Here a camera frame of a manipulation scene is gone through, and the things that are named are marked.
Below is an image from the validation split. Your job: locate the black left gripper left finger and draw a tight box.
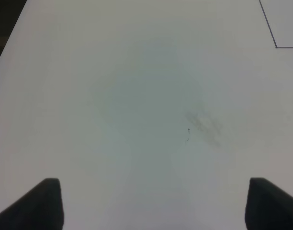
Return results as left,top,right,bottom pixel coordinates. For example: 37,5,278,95
0,178,64,230

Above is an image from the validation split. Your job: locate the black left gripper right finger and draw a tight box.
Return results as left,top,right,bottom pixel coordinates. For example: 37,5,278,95
245,178,293,230

